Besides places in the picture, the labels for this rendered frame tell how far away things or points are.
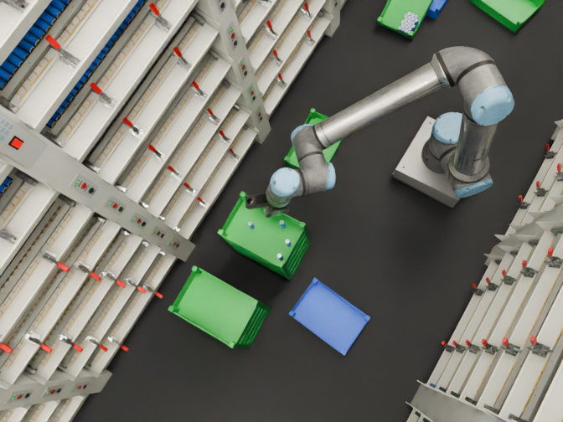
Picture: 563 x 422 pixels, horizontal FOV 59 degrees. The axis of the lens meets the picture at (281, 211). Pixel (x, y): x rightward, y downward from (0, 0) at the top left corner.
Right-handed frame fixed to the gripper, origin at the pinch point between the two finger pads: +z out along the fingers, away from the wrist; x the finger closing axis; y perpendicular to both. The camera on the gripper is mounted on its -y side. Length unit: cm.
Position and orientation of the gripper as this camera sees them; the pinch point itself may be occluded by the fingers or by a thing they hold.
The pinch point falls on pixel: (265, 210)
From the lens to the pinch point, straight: 193.5
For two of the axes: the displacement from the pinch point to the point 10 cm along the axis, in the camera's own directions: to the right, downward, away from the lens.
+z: -1.5, 2.7, 9.5
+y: 9.9, 0.2, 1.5
